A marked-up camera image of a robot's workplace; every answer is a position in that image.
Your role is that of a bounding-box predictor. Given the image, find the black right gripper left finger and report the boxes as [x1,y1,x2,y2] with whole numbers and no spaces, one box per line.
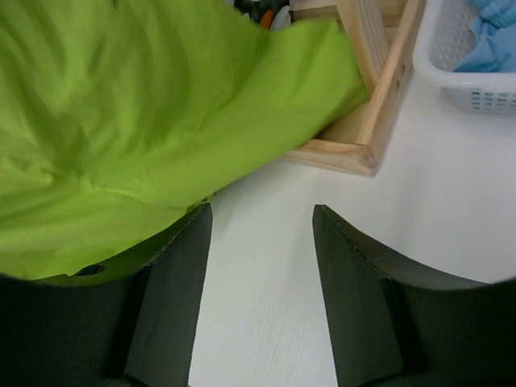
[1,204,213,386]

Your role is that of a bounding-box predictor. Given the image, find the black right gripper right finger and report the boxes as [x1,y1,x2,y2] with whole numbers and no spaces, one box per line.
[313,205,515,386]

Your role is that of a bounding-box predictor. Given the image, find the lime green shorts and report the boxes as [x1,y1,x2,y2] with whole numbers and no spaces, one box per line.
[1,1,367,280]

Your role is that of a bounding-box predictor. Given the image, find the light blue shorts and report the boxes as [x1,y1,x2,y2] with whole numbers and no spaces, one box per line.
[453,0,515,73]

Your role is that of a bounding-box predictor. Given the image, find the camouflage patterned shorts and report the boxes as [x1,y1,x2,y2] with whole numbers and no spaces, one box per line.
[228,0,292,31]

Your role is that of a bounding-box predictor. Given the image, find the wooden clothes rack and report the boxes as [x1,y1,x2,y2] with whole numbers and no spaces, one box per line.
[285,0,426,177]

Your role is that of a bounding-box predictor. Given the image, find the white plastic basket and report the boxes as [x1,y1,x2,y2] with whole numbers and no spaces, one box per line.
[413,1,515,115]

